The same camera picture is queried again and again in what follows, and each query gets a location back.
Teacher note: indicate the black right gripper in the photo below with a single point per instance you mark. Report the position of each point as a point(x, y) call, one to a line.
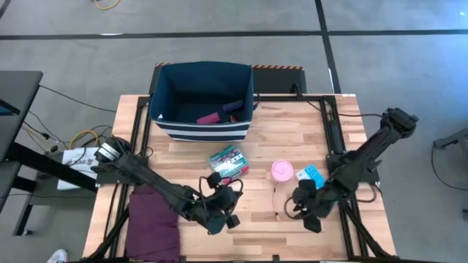
point(312, 202)

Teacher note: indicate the green first aid box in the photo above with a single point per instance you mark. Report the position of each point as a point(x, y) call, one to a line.
point(228, 160)

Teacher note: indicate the blue bandage roll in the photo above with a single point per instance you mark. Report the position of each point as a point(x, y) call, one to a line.
point(233, 106)

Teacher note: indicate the pink bandage roll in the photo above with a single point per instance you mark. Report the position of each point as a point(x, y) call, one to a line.
point(208, 118)

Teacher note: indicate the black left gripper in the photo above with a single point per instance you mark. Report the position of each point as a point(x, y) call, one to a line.
point(219, 208)

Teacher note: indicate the navy white striped fabric basket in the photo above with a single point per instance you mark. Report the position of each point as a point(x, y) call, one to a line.
point(204, 133)

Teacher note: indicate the person's white shoe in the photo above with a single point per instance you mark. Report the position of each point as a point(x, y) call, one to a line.
point(58, 256)

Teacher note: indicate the pink round lid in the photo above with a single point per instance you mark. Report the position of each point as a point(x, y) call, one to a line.
point(282, 170)

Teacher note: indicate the white printed paper sheet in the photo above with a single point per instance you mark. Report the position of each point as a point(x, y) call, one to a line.
point(78, 160)

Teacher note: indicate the blue white weekly pill organizer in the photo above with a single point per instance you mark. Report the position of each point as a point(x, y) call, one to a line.
point(312, 173)

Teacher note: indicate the white gauze roll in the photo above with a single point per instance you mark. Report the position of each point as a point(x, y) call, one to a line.
point(160, 117)

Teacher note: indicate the grey equipment stand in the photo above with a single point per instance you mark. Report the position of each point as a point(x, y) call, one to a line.
point(453, 139)

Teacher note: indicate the purple folded cloth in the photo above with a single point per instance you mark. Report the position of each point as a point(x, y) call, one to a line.
point(153, 226)

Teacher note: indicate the black mat with hazard stripe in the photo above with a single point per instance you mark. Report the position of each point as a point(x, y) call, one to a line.
point(278, 80)

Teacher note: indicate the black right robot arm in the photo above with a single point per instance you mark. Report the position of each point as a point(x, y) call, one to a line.
point(373, 146)

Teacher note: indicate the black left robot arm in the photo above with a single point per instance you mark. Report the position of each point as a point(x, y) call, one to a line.
point(153, 179)

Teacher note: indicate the grey desk with black legs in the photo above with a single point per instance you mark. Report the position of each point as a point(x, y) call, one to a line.
point(18, 109)

